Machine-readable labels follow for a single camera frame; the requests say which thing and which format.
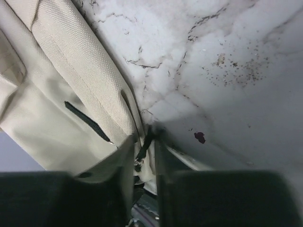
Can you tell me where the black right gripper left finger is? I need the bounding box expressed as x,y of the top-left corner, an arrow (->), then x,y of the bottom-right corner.
76,136 -> 135,184

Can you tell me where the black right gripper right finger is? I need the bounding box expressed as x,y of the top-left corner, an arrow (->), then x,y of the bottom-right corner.
155,140 -> 213,177

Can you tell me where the beige canvas student backpack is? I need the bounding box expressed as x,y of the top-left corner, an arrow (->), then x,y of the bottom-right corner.
0,0 -> 157,190

